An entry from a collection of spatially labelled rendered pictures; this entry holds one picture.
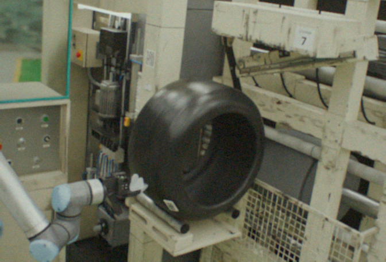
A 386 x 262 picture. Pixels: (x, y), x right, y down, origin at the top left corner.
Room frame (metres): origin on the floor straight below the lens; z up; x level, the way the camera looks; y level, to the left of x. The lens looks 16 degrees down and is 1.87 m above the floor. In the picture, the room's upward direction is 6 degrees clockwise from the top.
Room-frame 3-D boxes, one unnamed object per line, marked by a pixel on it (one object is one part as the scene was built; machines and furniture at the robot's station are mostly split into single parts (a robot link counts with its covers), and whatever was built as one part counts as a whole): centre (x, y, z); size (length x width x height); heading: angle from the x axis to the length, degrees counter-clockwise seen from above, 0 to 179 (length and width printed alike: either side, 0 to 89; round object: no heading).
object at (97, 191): (1.62, 0.33, 1.09); 0.10 x 0.05 x 0.09; 39
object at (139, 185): (1.72, 0.17, 1.09); 0.09 x 0.03 x 0.06; 130
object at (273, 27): (2.08, -0.32, 1.71); 0.61 x 0.25 x 0.15; 40
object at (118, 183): (1.67, 0.27, 1.10); 0.12 x 0.08 x 0.09; 129
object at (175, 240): (1.90, 0.09, 0.84); 0.36 x 0.09 x 0.06; 40
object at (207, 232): (1.98, -0.01, 0.80); 0.37 x 0.36 x 0.02; 130
